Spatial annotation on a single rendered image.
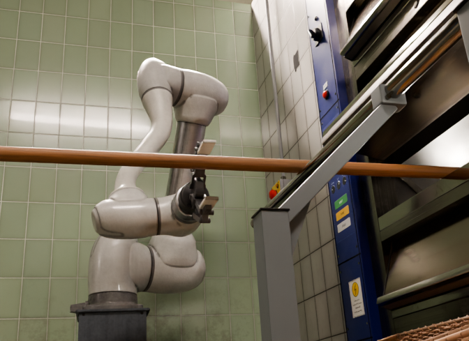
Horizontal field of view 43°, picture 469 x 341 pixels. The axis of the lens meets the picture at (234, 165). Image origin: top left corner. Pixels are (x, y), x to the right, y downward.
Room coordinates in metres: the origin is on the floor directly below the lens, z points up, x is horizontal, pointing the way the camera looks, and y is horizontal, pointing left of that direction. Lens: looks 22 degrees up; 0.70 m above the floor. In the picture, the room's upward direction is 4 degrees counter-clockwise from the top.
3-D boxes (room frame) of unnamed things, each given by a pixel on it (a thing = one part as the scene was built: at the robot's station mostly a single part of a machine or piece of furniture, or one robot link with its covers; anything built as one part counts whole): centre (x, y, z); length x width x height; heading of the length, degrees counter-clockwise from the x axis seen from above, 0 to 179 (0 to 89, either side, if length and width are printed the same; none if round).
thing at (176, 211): (1.45, 0.12, 1.20); 0.09 x 0.06 x 0.09; 106
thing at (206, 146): (1.25, 0.06, 1.27); 0.07 x 0.03 x 0.01; 16
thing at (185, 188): (1.38, 0.10, 1.20); 0.09 x 0.07 x 0.08; 16
